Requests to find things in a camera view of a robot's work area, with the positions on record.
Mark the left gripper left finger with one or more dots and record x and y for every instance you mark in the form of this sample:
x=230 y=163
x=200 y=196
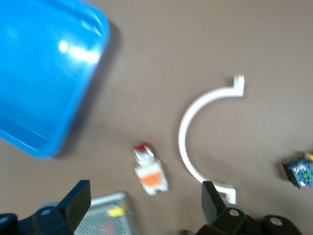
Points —
x=68 y=210

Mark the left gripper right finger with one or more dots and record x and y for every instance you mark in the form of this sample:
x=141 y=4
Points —
x=215 y=215

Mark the metal mesh power supply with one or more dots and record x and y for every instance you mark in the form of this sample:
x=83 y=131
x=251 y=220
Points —
x=107 y=220

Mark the white orange indicator red lens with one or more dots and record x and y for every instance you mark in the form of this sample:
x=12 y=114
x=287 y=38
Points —
x=150 y=171

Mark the yellow pushbutton with blue block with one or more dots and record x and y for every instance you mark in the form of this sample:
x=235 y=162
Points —
x=299 y=171

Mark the blue plastic tray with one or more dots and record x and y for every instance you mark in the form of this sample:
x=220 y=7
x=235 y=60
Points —
x=44 y=73

